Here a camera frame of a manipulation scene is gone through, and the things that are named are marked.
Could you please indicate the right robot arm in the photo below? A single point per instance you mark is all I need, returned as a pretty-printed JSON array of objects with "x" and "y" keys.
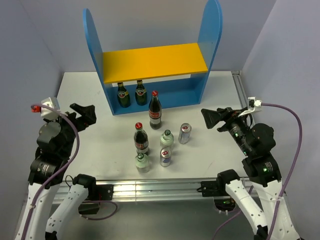
[{"x": 271, "y": 220}]

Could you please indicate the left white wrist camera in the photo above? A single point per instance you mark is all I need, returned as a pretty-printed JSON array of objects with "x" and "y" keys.
[{"x": 45, "y": 113}]

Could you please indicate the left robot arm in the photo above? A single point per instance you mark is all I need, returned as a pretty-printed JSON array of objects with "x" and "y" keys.
[{"x": 58, "y": 144}]

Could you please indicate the aluminium rail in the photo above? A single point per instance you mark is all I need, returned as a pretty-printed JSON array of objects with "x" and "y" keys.
[
  {"x": 155, "y": 190},
  {"x": 236, "y": 75}
]

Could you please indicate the left green glass bottle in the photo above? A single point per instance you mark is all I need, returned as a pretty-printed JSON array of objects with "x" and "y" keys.
[{"x": 123, "y": 96}]

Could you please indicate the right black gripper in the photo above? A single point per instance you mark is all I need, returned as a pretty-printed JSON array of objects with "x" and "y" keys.
[{"x": 228, "y": 114}]

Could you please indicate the aluminium right side rail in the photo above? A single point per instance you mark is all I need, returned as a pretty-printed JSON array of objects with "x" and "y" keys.
[{"x": 236, "y": 75}]

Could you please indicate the cola bottle front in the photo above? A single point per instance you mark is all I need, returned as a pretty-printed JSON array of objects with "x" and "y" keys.
[{"x": 141, "y": 141}]

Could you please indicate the green glass bottle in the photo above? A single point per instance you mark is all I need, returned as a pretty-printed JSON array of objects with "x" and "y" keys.
[
  {"x": 140, "y": 93},
  {"x": 123, "y": 96}
]

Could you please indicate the silver energy can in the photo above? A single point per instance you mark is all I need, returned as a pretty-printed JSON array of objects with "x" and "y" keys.
[
  {"x": 184, "y": 133},
  {"x": 165, "y": 156}
]

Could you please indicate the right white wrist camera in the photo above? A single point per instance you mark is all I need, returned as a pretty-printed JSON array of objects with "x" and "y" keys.
[{"x": 254, "y": 105}]

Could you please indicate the silver energy can front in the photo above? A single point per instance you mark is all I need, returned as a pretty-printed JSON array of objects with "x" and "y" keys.
[{"x": 165, "y": 156}]

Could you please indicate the blue and yellow wooden shelf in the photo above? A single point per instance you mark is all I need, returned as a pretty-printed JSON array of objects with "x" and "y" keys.
[{"x": 179, "y": 72}]

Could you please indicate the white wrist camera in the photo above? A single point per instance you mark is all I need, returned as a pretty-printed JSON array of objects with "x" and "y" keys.
[
  {"x": 45, "y": 113},
  {"x": 254, "y": 105}
]

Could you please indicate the tall cola bottle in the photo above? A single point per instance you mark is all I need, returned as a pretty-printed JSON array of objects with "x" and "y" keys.
[{"x": 155, "y": 111}]

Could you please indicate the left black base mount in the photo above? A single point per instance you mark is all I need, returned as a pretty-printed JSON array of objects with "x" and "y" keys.
[{"x": 102, "y": 192}]

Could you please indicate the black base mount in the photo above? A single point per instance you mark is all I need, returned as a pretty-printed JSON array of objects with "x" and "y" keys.
[
  {"x": 102, "y": 192},
  {"x": 222, "y": 201}
]

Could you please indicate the clear water bottle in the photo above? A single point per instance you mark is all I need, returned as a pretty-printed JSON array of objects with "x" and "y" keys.
[
  {"x": 142, "y": 162},
  {"x": 167, "y": 139}
]

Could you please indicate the aluminium front rail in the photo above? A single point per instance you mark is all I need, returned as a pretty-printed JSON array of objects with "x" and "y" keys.
[{"x": 155, "y": 190}]

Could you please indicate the right green glass bottle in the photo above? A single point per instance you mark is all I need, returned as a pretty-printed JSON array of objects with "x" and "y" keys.
[{"x": 140, "y": 93}]

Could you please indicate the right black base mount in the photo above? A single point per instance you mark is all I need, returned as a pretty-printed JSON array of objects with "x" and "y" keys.
[{"x": 222, "y": 201}]

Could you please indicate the clear water bottle front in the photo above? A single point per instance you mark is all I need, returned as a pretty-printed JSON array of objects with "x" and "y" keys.
[{"x": 142, "y": 162}]

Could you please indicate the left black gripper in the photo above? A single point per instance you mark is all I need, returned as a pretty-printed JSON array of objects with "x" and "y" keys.
[{"x": 88, "y": 116}]

